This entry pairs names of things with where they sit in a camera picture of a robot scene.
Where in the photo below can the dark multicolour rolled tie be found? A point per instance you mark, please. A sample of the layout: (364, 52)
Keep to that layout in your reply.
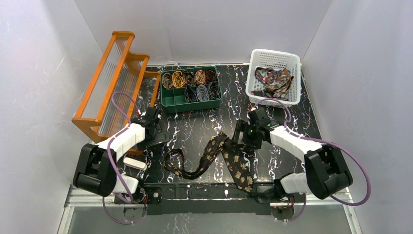
(190, 94)

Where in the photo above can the dark red rolled tie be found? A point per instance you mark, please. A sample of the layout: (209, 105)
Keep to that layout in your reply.
(210, 76)

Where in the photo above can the patterned ties in basket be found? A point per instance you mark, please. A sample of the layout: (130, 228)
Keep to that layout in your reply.
(276, 83)

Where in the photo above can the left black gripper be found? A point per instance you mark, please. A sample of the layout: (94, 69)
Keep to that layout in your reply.
(156, 136)

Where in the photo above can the yellow rolled tie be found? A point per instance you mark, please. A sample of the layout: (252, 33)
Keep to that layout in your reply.
(177, 79)

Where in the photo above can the dark brown rolled tie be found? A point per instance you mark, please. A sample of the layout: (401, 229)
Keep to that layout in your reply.
(189, 78)

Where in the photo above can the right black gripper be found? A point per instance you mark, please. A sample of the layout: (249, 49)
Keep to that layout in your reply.
(240, 137)

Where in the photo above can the dark floral tie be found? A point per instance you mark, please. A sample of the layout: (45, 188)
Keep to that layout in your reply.
(233, 154)

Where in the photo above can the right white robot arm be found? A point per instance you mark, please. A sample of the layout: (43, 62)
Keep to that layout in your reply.
(326, 171)

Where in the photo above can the dark blue rolled tie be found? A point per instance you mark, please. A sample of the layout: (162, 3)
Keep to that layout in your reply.
(214, 90)

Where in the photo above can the black base bar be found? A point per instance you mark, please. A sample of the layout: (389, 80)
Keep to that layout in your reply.
(204, 198)

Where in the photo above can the white plastic basket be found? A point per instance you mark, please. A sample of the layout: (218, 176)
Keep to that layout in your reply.
(277, 60)

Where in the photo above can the light blue rolled tie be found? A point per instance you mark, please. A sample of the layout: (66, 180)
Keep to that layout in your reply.
(202, 93)

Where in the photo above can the green compartment tray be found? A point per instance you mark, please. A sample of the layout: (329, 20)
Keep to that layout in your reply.
(173, 100)

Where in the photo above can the orange rolled tie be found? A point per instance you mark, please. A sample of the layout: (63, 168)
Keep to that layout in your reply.
(200, 77)

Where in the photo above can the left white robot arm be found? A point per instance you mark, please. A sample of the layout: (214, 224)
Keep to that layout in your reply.
(97, 170)

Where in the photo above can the orange wooden rack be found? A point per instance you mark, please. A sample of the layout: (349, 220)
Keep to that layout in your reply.
(114, 89)

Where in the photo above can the white oblong object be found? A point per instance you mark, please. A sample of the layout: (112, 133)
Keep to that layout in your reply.
(137, 164)

